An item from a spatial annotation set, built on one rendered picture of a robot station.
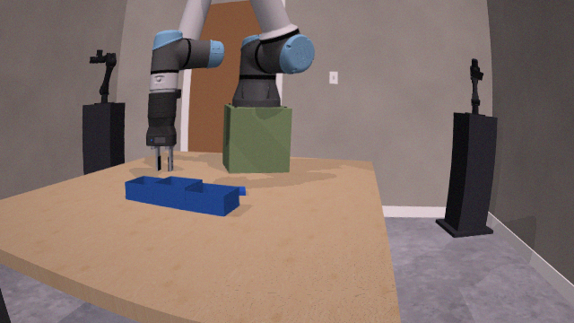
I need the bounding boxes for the blue three-compartment bin rack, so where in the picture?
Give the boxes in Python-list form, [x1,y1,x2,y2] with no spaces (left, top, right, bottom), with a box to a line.
[125,176,239,216]

